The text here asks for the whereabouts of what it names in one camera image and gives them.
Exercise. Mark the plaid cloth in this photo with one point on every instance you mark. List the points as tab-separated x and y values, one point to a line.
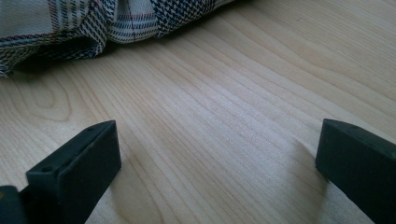
93	21

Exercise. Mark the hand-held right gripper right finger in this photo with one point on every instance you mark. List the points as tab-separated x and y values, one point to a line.
361	168

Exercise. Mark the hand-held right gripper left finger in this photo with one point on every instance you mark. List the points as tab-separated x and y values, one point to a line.
74	174

